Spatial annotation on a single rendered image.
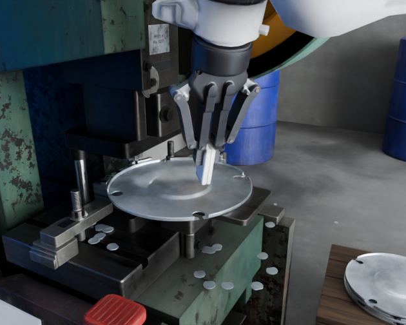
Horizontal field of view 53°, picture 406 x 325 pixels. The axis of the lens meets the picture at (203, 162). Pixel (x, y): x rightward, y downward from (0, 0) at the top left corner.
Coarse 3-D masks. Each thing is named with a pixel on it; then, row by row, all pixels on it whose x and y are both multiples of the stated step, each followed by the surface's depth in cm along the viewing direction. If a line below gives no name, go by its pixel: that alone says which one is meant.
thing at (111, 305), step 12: (108, 300) 53; (120, 300) 53; (96, 312) 51; (108, 312) 51; (120, 312) 51; (132, 312) 51; (144, 312) 52; (84, 324) 50; (96, 324) 50; (108, 324) 49; (120, 324) 49; (132, 324) 50
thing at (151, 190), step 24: (144, 168) 90; (168, 168) 90; (192, 168) 90; (216, 168) 90; (144, 192) 79; (168, 192) 78; (192, 192) 78; (216, 192) 79; (240, 192) 79; (144, 216) 70; (168, 216) 70; (192, 216) 70
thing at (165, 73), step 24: (168, 24) 76; (168, 48) 77; (168, 72) 79; (96, 96) 75; (120, 96) 73; (144, 96) 72; (168, 96) 75; (96, 120) 77; (120, 120) 74; (144, 120) 74; (168, 120) 74
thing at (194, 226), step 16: (256, 192) 79; (240, 208) 73; (256, 208) 73; (160, 224) 82; (176, 224) 80; (192, 224) 78; (208, 224) 85; (240, 224) 70; (192, 240) 80; (208, 240) 86; (192, 256) 81
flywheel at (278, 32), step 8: (272, 8) 98; (264, 16) 99; (272, 16) 96; (264, 24) 97; (272, 24) 96; (280, 24) 95; (272, 32) 96; (280, 32) 95; (288, 32) 94; (296, 32) 95; (256, 40) 99; (264, 40) 98; (272, 40) 97; (280, 40) 96; (288, 40) 98; (256, 48) 99; (264, 48) 98; (272, 48) 98; (256, 56) 100
